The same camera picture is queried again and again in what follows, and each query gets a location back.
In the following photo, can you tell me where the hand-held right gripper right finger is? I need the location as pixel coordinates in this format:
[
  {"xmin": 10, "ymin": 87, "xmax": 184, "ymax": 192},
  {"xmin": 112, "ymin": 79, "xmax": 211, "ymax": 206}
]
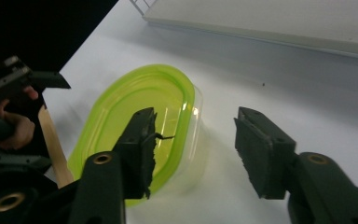
[{"xmin": 233, "ymin": 105, "xmax": 358, "ymax": 224}]

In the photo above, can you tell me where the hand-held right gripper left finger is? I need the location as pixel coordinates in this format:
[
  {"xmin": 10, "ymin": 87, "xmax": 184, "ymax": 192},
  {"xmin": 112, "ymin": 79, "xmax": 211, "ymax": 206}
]
[{"xmin": 67, "ymin": 106, "xmax": 158, "ymax": 224}]

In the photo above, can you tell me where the green plastic container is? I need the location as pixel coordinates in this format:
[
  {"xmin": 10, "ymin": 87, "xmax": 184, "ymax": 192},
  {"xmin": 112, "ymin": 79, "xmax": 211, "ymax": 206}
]
[{"xmin": 66, "ymin": 63, "xmax": 205, "ymax": 208}]

